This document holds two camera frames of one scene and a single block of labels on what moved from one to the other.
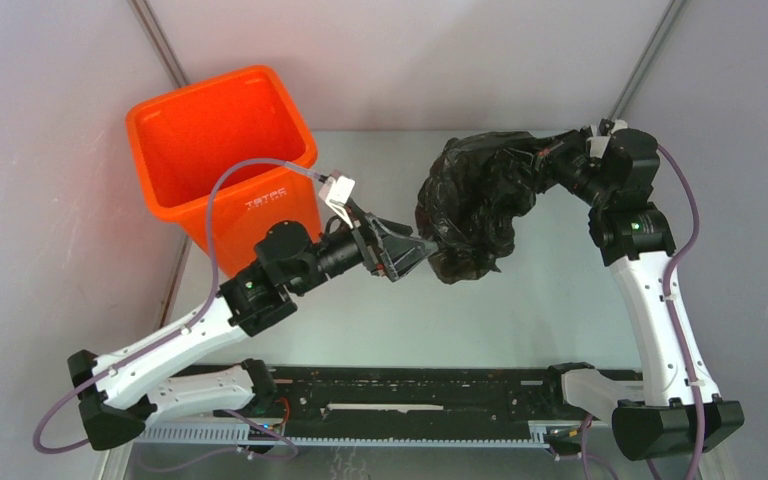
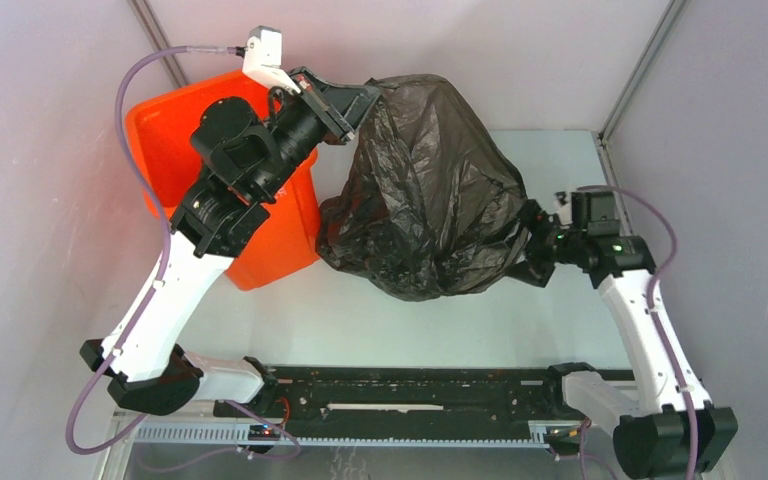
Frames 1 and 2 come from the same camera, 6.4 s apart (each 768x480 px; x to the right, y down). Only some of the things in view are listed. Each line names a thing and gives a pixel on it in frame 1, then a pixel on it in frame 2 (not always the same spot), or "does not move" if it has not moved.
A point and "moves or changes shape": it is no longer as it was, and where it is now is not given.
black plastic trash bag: (472, 191) moves or changes shape
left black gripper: (400, 254) -> (341, 108)
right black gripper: (547, 159) -> (533, 270)
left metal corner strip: (160, 41) does not move
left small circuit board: (255, 433) does not move
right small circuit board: (564, 440) does not move
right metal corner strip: (649, 57) does not move
